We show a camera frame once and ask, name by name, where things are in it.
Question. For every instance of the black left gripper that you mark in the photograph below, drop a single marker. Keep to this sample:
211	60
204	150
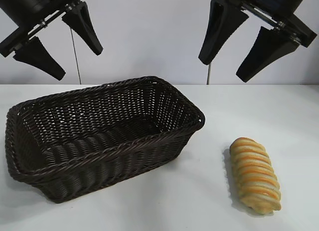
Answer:
27	6

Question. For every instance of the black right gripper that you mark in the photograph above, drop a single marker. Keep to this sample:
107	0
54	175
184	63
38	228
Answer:
279	6

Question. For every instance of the dark brown wicker basket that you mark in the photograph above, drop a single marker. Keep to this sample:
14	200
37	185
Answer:
99	166

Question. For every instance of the long striped bread loaf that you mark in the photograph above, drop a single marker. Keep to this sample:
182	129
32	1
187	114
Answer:
254	171

